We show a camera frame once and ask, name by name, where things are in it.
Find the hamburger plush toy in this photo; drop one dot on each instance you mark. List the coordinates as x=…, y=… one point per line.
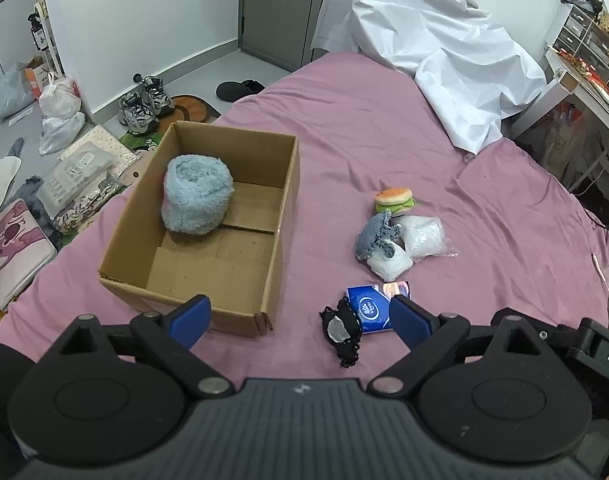
x=394, y=200

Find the grey white sneaker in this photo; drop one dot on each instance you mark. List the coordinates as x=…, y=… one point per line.
x=157, y=95
x=137, y=112

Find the grey drawer organizer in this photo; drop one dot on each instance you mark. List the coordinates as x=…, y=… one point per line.
x=579, y=35

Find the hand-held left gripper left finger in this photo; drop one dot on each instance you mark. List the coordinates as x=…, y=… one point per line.
x=189, y=320

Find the grey plastic packet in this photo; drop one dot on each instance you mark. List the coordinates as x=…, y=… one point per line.
x=74, y=172

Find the grey blue plastic bag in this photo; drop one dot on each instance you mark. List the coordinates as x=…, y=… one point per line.
x=9, y=92

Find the white paper slip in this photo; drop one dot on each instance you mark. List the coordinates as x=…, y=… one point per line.
x=22, y=116

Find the white rack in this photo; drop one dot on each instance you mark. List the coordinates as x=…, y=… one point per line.
x=52, y=50

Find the brown paper bag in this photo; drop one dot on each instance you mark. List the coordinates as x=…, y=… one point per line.
x=561, y=140

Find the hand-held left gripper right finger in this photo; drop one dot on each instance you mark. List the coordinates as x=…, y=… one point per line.
x=409, y=320

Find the black spray bottle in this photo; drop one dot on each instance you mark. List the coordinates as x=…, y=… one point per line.
x=37, y=35

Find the pink bed sheet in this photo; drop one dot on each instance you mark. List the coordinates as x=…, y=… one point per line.
x=359, y=135

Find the brown cardboard box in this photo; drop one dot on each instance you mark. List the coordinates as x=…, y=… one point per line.
x=219, y=270

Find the black slipper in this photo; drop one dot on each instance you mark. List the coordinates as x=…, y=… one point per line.
x=232, y=91
x=254, y=85

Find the white desk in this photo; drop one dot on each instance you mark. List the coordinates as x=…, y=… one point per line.
x=559, y=90

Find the clear plastic bag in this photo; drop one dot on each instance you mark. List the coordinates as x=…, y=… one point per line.
x=424, y=237

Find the dark clothing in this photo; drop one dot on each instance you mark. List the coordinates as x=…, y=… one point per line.
x=4, y=390

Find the cream dotted packet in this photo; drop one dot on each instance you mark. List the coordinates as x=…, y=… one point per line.
x=107, y=142

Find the black lace eye mask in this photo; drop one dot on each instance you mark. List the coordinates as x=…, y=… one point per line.
x=340, y=330

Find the white soft packet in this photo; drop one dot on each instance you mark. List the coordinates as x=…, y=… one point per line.
x=392, y=264

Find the blue grey fluffy rug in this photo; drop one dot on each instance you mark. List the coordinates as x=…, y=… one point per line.
x=32, y=197

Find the leopard print packet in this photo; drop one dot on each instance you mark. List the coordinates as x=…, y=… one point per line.
x=84, y=210

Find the orange white carton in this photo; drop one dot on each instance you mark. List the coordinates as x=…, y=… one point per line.
x=34, y=77

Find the blue fluffy rolled towel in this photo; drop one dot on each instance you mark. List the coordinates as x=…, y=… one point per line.
x=197, y=195

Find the grey door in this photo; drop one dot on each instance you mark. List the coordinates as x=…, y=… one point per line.
x=279, y=10

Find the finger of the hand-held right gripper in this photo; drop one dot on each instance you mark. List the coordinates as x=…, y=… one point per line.
x=559, y=337

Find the grey blue knitted cloth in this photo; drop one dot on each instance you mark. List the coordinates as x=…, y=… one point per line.
x=377, y=237

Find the blue tissue pack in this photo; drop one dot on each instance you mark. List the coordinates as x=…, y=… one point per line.
x=372, y=310

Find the brown bear door mat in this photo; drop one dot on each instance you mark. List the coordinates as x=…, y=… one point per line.
x=194, y=107

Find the white cover sheet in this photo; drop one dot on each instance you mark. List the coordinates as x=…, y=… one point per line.
x=434, y=35

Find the pink printed cushion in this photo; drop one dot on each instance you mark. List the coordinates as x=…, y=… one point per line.
x=12, y=250

